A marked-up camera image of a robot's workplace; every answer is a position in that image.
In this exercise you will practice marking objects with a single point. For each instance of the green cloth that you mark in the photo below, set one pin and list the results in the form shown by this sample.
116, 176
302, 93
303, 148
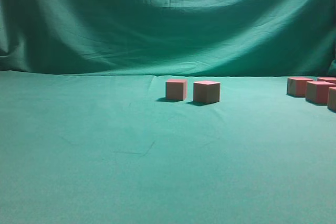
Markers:
87, 135

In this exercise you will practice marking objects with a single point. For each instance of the pink cube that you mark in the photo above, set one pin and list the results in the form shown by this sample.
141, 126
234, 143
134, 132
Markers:
331, 104
206, 92
317, 91
296, 86
176, 89
327, 79

